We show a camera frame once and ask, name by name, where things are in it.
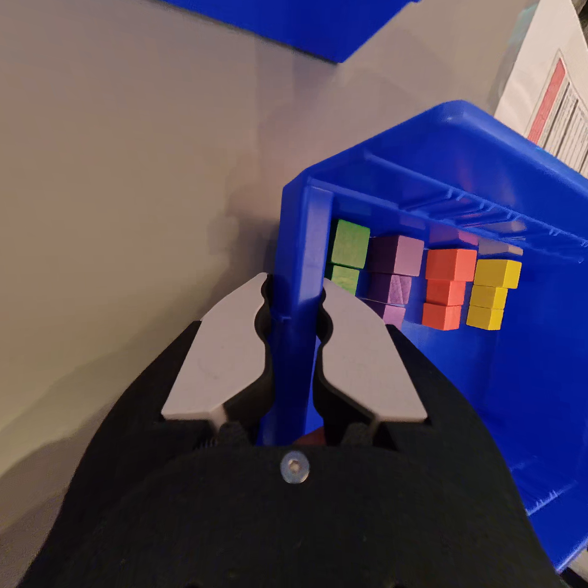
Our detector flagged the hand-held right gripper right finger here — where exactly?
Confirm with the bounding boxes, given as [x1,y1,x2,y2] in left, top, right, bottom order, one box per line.
[313,278,429,446]

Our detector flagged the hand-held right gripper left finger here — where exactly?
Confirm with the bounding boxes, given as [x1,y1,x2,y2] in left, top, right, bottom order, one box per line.
[161,273,276,446]

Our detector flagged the blue plastic bin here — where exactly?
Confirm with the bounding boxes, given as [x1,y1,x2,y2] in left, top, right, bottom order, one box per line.
[158,0,421,63]
[255,100,588,572]

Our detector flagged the purple wooden cube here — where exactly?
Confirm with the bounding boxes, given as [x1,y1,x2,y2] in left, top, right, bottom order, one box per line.
[369,235,424,277]
[367,272,413,305]
[363,299,407,331]

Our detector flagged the orange wooden cube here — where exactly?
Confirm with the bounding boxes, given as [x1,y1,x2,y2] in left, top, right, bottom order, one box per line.
[425,248,478,282]
[426,279,467,307]
[421,302,462,331]

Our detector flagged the yellow wooden cube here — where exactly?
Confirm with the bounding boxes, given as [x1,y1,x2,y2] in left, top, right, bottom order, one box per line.
[469,285,508,310]
[465,304,505,331]
[473,259,523,290]

